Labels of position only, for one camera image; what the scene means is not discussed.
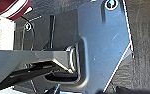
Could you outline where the grey robot torso limb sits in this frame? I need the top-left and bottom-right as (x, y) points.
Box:
(0, 46), (80, 93)

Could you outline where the thin dark cable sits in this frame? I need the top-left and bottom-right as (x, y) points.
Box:
(14, 15), (36, 52)

